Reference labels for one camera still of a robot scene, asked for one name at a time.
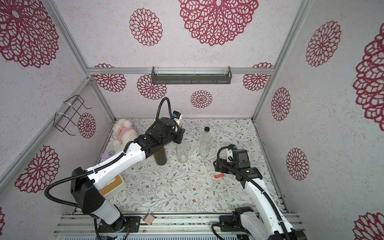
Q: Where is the red peeled label sticker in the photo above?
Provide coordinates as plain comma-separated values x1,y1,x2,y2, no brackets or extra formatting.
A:
214,174,225,179

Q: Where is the tall clear corked bottle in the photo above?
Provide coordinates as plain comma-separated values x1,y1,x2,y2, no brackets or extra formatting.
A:
176,123,188,164

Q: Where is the clear bottle with red label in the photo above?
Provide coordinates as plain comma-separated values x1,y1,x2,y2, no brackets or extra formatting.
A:
200,127,212,158

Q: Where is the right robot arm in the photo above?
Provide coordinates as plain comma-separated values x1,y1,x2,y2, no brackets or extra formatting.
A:
211,145,307,240

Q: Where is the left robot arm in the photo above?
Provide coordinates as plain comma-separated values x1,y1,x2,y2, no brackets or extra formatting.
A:
71,112,185,225

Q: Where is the dark green wine bottle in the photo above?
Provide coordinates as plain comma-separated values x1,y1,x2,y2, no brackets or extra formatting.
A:
154,148,168,166

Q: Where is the white plush toy pink shirt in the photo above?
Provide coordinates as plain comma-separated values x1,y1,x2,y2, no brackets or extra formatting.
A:
112,119,138,152

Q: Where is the small purple capped jar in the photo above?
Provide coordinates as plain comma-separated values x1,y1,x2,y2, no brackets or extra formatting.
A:
101,152,111,163

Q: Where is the small wooden block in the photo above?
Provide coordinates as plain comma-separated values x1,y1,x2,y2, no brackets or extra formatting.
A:
143,213,156,226

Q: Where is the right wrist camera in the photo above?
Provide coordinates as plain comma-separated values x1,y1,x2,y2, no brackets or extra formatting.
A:
227,144,237,162

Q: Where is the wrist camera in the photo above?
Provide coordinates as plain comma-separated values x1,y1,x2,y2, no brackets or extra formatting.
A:
227,144,237,162
173,111,183,121

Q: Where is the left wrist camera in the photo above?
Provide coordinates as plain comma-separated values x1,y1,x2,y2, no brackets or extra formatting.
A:
173,111,183,121

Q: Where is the black wall shelf rack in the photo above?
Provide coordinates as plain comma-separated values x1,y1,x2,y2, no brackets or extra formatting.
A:
150,67,233,85

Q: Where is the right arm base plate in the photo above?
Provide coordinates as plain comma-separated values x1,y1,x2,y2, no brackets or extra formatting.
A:
219,215,246,232

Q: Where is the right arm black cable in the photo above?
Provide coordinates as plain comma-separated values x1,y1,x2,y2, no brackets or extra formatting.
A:
210,145,293,240

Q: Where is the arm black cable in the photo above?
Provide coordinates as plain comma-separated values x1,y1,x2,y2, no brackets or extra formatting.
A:
44,97,181,240
210,145,293,240

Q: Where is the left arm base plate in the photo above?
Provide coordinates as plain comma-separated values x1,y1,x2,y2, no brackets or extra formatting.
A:
98,216,141,233

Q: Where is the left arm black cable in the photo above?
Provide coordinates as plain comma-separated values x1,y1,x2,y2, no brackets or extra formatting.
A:
44,97,181,240

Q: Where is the black wire wall basket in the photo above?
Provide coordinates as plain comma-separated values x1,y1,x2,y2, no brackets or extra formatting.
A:
53,95,92,137

